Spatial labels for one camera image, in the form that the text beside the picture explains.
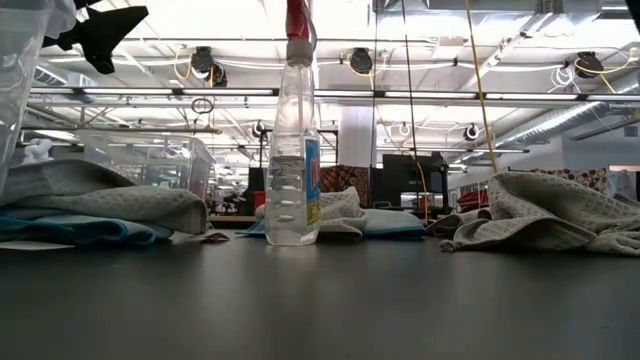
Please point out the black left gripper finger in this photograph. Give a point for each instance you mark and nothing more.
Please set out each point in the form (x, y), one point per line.
(115, 27)
(102, 60)

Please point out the grey waffle microfiber towel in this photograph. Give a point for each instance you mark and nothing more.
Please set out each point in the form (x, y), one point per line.
(150, 207)
(342, 210)
(540, 215)
(455, 222)

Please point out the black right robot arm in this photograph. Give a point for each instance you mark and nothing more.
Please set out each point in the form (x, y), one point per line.
(635, 11)

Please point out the clear plastic storage bin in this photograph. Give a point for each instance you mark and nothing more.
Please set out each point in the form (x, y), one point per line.
(150, 155)
(20, 60)

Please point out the red container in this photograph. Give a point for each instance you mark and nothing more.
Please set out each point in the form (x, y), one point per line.
(258, 200)

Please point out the clear spray bottle red trigger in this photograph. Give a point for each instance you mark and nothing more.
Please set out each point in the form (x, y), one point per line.
(292, 200)

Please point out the white building column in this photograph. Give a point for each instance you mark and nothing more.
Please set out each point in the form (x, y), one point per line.
(357, 135)

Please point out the red patterned fabric panel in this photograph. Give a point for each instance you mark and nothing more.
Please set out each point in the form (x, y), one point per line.
(345, 180)

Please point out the red tool rack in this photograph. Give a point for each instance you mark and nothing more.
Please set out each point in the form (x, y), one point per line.
(472, 200)

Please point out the polka dot fabric panel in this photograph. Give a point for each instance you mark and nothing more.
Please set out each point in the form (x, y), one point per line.
(580, 177)

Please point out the silver ventilation duct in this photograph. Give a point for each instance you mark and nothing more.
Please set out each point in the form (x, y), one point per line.
(560, 117)

